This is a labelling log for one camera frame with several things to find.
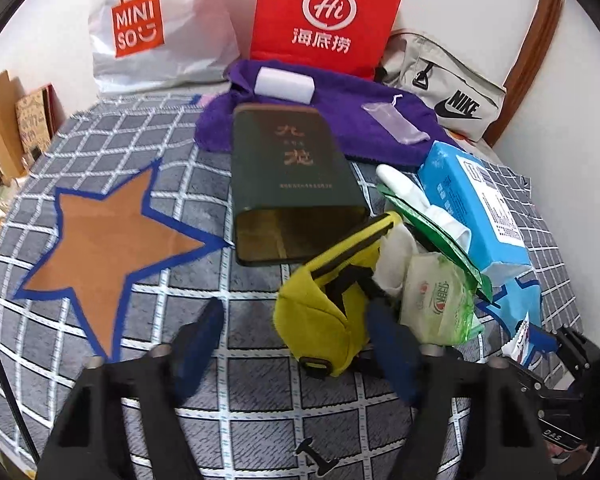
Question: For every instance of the white foam block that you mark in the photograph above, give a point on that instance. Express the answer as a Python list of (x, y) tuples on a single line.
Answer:
[(282, 85)]

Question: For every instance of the white plastic shopping bag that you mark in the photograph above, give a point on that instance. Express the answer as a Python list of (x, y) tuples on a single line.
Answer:
[(180, 20)]

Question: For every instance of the purple towel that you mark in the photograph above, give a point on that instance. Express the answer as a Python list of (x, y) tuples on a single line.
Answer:
[(340, 105)]

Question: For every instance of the brown wooden door frame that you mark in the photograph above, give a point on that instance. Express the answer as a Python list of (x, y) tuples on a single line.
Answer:
[(540, 35)]

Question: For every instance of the green foil packet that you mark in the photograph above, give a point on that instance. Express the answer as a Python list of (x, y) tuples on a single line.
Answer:
[(417, 217)]

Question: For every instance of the white cloth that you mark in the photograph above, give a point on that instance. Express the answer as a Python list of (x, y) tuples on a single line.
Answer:
[(397, 255)]

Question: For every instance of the brown cardboard box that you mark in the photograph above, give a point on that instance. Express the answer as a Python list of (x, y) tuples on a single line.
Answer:
[(0, 125)]

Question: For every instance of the red paper bag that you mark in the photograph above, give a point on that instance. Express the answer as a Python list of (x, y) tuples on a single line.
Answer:
[(280, 10)]

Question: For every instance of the patterned brown box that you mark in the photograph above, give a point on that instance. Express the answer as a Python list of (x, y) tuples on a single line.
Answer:
[(32, 120)]

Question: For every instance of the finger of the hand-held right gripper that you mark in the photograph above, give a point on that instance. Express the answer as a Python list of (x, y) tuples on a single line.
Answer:
[(572, 355)]

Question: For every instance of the white sock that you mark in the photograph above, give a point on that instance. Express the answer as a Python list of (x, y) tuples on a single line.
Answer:
[(405, 185)]

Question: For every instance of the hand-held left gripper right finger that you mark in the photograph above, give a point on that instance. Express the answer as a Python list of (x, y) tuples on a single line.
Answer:
[(390, 342)]

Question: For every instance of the green wet wipes pack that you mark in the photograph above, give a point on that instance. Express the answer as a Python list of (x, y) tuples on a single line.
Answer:
[(430, 300)]

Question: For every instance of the grey checked bedsheet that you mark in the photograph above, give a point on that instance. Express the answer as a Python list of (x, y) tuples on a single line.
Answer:
[(260, 410)]

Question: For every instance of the yellow zip pouch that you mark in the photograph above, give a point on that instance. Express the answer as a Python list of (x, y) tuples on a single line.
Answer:
[(300, 310)]

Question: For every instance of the small white sachet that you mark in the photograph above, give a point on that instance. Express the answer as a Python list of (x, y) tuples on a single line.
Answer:
[(517, 340)]

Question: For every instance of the blue tissue pack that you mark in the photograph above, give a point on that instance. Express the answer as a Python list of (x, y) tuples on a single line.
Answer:
[(460, 200)]

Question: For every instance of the grey waist bag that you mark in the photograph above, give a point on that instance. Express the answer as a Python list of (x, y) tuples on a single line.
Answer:
[(460, 80)]

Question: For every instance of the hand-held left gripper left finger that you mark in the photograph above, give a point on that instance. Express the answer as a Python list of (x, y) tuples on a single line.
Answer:
[(200, 342)]

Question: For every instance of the dark green tin box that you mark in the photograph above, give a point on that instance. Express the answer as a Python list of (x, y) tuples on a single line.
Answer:
[(290, 170)]

